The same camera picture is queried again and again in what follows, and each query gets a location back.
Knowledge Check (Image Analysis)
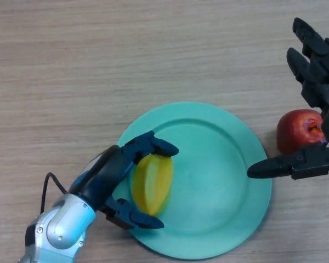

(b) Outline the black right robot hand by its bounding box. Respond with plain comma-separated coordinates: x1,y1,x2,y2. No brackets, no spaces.
247,17,329,180

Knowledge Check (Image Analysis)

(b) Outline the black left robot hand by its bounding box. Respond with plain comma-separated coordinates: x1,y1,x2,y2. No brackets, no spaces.
68,130,180,230

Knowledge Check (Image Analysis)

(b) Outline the yellow starfruit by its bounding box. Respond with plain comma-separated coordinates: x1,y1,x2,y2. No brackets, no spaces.
132,155,173,216

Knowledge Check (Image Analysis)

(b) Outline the green round plate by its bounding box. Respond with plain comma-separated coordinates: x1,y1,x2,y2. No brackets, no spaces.
116,101,272,259

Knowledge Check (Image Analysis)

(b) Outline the red apple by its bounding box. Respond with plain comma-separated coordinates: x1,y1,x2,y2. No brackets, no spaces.
276,108,329,155

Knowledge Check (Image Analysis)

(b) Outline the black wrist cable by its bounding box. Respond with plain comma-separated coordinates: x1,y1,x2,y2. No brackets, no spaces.
41,172,69,213

